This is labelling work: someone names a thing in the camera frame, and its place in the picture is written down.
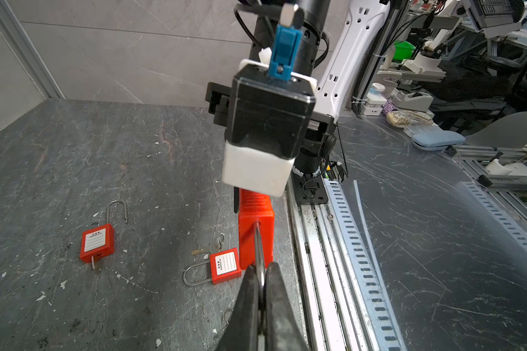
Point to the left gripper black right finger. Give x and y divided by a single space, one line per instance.
282 331

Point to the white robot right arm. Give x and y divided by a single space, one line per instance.
364 22

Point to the aluminium front rail frame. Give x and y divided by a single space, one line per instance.
346 305

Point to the cluttered background workbench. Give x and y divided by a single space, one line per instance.
474 71

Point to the silver key in held padlock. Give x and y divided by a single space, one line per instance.
259 262

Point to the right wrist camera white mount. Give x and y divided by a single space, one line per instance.
270 107

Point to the red padlock front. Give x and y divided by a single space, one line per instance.
224 266

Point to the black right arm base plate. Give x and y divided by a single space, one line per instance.
309 189

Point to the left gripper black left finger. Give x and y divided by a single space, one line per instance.
242 332

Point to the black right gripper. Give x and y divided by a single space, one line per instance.
218 95

